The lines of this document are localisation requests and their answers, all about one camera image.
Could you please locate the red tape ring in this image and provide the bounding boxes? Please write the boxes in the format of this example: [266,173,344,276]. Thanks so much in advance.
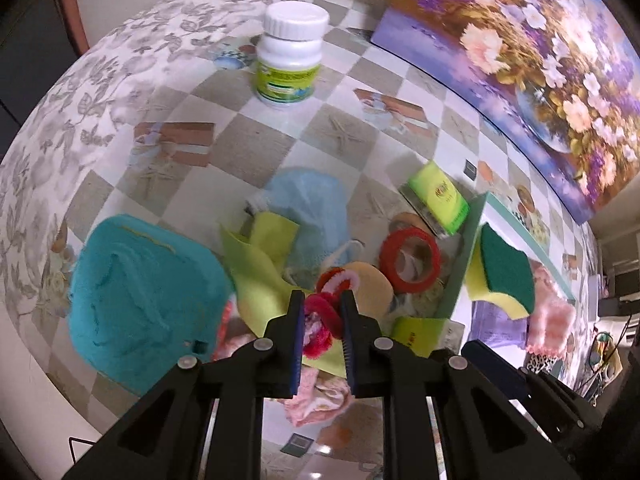
[378,225,444,295]

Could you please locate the green tissue pack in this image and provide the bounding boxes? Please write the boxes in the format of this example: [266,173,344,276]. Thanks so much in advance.
[398,162,470,238]
[390,316,464,358]

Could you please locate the purple cloth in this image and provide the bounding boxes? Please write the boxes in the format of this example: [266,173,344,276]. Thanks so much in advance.
[469,301,528,349]

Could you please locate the teal-rimmed white tray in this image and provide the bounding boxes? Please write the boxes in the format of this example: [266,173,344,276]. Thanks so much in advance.
[436,192,576,322]

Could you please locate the checkered patterned tablecloth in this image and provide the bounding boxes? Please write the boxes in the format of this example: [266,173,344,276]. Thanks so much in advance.
[1,0,598,479]

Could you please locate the light blue face mask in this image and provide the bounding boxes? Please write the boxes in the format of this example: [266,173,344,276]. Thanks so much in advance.
[246,167,364,289]

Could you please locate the green yellow scrub sponge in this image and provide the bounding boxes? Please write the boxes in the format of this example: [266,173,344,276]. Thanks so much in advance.
[464,223,535,320]

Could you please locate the floral painting canvas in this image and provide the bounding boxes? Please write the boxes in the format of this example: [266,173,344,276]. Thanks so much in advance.
[372,0,639,223]

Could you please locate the yellow-green cloth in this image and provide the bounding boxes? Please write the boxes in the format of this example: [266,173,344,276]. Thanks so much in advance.
[219,211,346,378]

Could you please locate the white pill bottle green label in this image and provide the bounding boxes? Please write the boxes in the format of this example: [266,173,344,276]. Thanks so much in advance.
[255,0,330,106]

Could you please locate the pink crumpled cloth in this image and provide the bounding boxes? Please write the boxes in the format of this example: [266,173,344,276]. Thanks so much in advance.
[213,295,352,427]

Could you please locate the tan round sponge puff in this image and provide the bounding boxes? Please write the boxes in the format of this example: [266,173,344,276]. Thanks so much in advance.
[345,261,394,321]

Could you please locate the black white patterned scrunchie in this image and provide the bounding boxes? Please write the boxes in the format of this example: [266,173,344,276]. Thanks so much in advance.
[524,353,559,373]

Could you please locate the pink white fluffy cloth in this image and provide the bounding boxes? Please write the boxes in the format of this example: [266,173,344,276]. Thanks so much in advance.
[526,260,576,358]

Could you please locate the teal plastic toy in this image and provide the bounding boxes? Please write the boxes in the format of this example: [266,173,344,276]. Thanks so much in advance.
[68,214,234,396]

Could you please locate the red pink fluffy scrunchie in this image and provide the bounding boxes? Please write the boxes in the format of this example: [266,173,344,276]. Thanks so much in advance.
[303,266,360,360]

